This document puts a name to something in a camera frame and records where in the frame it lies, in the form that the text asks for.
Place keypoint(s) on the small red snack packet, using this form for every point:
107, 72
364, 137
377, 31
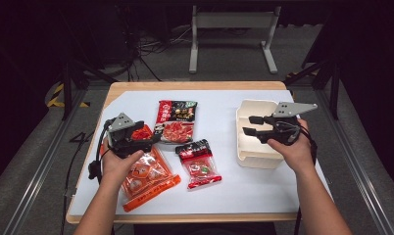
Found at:
200, 164

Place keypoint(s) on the yellow and black tape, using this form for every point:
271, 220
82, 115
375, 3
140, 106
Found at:
56, 96

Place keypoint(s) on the black tripod stand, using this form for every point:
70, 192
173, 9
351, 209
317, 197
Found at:
67, 88
334, 84

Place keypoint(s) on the red and black sauce packet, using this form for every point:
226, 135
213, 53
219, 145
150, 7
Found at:
176, 122

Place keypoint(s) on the white rectangular box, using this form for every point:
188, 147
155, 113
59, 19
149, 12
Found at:
255, 153

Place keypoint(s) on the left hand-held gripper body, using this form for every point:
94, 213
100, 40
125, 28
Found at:
120, 125

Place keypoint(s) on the white table mat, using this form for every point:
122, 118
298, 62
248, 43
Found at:
231, 192

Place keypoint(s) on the white metal stand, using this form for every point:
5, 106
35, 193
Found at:
234, 21

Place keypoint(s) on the person's left hand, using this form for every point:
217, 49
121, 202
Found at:
116, 169

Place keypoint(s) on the person's right hand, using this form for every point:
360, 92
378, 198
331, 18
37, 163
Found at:
296, 153

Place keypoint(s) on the large orange snack bag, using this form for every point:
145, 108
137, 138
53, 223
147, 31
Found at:
149, 176

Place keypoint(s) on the aluminium floor rail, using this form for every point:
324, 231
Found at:
355, 173
38, 173

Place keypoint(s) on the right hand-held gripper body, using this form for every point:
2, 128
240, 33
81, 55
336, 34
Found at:
285, 129

